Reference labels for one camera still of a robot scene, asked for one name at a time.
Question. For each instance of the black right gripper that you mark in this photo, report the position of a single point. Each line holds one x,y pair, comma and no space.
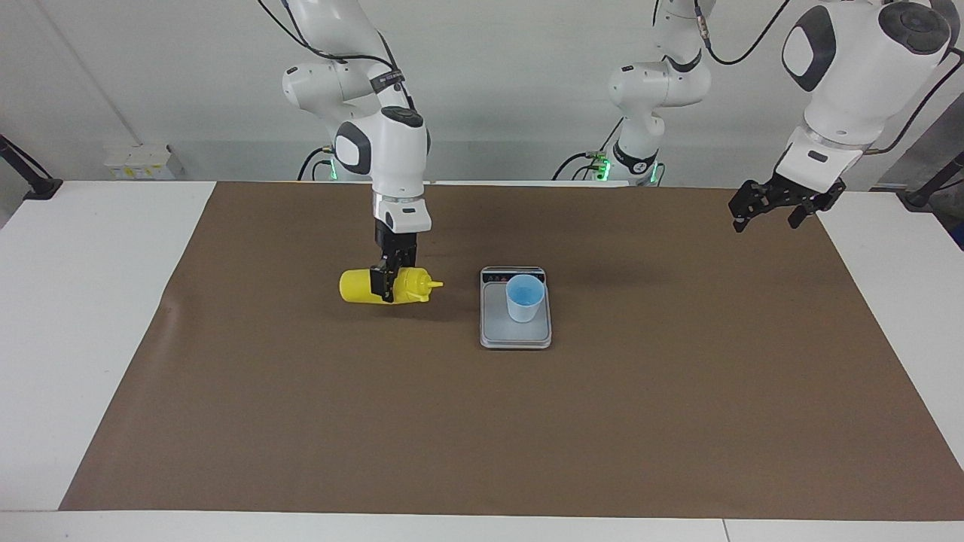
398,247

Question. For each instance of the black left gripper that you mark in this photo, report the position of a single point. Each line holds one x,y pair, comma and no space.
802,196

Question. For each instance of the yellow squeeze bottle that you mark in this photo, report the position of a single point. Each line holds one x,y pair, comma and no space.
354,286

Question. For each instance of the light blue plastic cup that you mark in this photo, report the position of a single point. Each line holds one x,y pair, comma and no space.
524,305

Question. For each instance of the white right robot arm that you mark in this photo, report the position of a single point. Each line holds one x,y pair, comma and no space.
392,158

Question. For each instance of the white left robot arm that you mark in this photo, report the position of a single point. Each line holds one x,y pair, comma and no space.
851,68

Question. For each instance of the silver digital kitchen scale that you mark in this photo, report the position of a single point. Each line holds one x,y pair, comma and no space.
497,333

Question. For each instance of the black clamp stand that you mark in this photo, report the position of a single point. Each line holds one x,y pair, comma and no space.
41,188
919,199

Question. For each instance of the brown paper table mat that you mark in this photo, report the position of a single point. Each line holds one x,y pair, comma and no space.
452,429

